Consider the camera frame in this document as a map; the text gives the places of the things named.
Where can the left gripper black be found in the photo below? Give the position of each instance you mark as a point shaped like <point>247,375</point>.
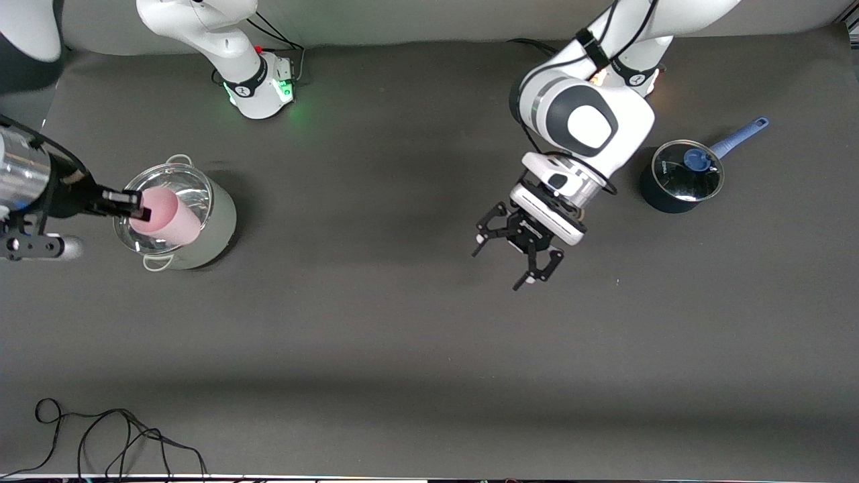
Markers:
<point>519,237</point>

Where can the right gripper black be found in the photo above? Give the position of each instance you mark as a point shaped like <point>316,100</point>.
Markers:
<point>70,197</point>

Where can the pink plastic cup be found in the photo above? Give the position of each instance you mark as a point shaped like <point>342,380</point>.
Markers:
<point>174,221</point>

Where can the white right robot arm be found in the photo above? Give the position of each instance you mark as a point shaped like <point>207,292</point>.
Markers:
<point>221,40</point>

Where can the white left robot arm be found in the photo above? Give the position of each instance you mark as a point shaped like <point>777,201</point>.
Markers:
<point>590,124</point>

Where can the grey-green stock pot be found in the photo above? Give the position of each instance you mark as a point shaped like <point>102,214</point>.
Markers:
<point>218,228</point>

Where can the dark blue saucepan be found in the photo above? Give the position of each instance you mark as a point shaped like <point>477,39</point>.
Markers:
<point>661,201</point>

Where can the glass lid with blue knob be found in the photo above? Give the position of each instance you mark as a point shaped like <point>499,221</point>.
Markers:
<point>678,181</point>

